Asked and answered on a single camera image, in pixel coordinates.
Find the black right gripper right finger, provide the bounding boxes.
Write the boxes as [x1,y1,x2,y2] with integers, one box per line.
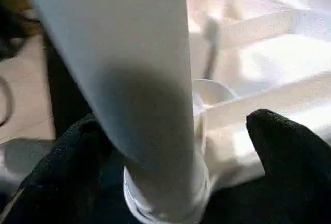
[244,108,331,224]

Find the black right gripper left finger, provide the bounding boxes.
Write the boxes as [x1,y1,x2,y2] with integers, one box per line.
[0,114,122,224]

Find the white plastic table top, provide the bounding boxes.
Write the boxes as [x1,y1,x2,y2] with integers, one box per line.
[123,0,331,224]

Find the white plastic table leg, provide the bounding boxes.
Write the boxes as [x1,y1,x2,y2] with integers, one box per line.
[17,0,212,222]

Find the thin black floor cable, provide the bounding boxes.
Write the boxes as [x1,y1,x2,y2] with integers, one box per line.
[0,76,14,127]

